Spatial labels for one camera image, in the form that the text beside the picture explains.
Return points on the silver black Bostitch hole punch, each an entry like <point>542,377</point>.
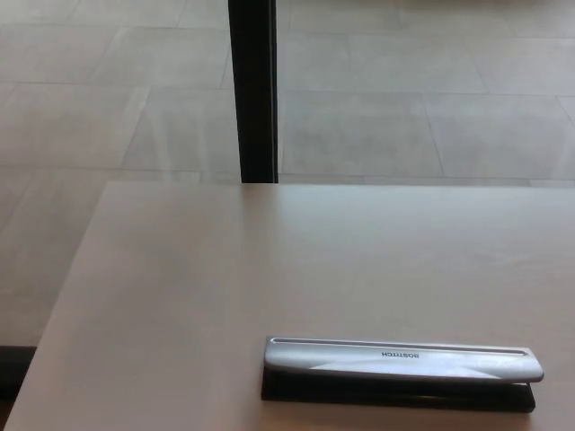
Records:
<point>359,361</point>

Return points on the black vertical frame post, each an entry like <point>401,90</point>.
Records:
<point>253,90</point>

